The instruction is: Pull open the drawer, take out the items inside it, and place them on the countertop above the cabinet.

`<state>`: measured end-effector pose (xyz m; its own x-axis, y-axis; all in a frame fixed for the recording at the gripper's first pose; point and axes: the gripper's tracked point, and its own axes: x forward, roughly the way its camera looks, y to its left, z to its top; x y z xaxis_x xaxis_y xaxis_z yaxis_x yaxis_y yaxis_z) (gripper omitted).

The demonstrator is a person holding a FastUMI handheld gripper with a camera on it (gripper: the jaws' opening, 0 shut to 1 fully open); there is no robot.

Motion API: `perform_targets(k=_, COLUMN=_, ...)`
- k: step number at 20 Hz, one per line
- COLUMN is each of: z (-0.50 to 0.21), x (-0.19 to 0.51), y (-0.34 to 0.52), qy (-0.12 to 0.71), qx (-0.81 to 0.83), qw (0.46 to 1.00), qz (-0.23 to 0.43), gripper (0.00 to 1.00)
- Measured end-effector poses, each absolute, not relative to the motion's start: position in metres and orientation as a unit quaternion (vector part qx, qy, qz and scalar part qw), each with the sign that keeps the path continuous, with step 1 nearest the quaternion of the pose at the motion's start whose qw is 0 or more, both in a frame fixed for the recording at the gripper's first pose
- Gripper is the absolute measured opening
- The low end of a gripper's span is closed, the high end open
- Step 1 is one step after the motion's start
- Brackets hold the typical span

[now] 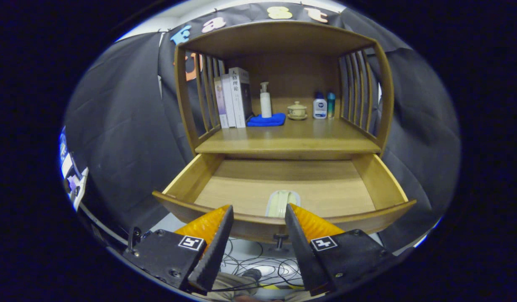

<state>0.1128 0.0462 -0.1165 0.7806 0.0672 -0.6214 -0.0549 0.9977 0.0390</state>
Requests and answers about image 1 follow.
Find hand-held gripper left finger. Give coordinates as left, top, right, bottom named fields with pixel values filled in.
left=123, top=204, right=235, bottom=292

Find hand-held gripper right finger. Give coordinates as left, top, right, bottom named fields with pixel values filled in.
left=285, top=203, right=397, bottom=296

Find wooden drawer with black knob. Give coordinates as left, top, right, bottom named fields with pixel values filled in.
left=152, top=153, right=417, bottom=252

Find wooden countertop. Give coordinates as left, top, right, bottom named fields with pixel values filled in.
left=195, top=117, right=381, bottom=154

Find wooden cabinet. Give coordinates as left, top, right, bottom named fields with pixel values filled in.
left=174, top=21, right=394, bottom=160

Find person's beige trousers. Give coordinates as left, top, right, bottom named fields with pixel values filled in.
left=208, top=273, right=326, bottom=302

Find blue folded cloth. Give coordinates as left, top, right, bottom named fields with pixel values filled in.
left=247, top=112, right=286, bottom=127

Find beige lidded teacup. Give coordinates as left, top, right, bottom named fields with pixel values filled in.
left=287, top=101, right=308, bottom=121

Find white bottle with blue cap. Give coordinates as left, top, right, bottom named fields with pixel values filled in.
left=313, top=92, right=328, bottom=120

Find thin lilac book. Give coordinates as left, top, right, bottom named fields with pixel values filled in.
left=214, top=77, right=229, bottom=129

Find thin white book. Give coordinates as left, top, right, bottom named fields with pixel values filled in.
left=221, top=74, right=237, bottom=128

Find white pump bottle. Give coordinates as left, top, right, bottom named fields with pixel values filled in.
left=260, top=82, right=272, bottom=118

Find thick white book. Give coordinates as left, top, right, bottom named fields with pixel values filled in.
left=229, top=67, right=253, bottom=128

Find black floor cables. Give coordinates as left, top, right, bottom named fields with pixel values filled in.
left=221, top=239, right=305, bottom=292

